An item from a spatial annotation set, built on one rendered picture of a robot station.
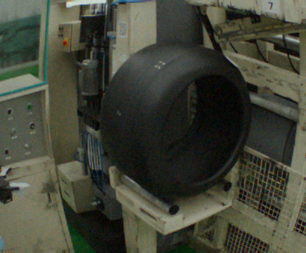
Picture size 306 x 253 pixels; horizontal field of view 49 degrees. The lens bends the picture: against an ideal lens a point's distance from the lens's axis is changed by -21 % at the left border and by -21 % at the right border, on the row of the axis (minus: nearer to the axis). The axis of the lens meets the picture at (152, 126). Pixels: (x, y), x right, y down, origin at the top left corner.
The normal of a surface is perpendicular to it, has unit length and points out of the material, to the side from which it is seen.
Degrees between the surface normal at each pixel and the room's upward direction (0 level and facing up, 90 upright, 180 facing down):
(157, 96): 65
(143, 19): 90
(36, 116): 90
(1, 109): 90
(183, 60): 47
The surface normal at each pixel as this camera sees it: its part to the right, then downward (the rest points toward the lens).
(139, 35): 0.57, 0.29
